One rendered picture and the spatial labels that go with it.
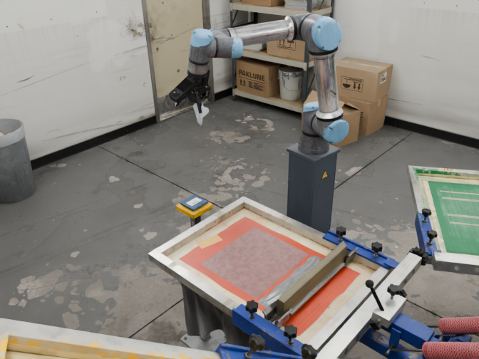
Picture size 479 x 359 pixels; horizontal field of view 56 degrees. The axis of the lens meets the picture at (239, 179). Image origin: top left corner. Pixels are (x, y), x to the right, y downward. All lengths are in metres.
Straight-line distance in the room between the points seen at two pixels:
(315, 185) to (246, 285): 0.68
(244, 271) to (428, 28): 3.99
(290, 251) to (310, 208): 0.40
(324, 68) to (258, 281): 0.88
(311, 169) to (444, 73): 3.37
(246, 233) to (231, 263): 0.21
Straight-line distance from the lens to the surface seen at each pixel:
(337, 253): 1.77
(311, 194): 2.21
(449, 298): 3.33
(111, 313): 3.12
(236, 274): 1.81
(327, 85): 1.91
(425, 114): 5.53
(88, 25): 5.07
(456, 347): 1.46
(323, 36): 1.81
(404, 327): 1.58
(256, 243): 1.96
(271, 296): 1.72
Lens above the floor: 2.16
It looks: 30 degrees down
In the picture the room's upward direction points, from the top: 2 degrees counter-clockwise
